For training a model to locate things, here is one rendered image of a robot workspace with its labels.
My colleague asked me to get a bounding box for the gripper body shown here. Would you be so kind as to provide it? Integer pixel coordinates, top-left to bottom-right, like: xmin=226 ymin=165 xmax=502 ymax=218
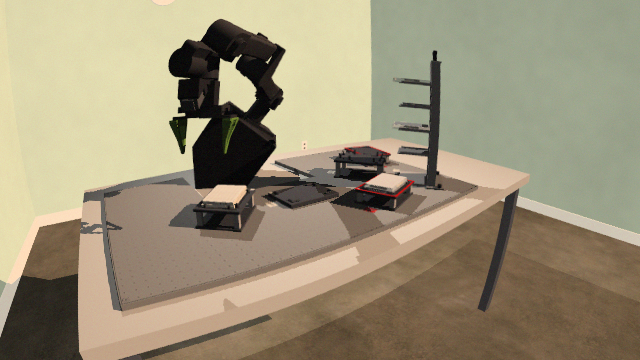
xmin=173 ymin=105 xmax=237 ymax=120

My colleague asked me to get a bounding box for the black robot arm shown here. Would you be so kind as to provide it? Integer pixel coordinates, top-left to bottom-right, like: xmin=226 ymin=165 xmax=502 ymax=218
xmin=168 ymin=19 xmax=286 ymax=137

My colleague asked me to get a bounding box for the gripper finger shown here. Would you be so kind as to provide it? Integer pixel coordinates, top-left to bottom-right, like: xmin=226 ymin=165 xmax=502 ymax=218
xmin=169 ymin=119 xmax=188 ymax=154
xmin=222 ymin=117 xmax=239 ymax=154

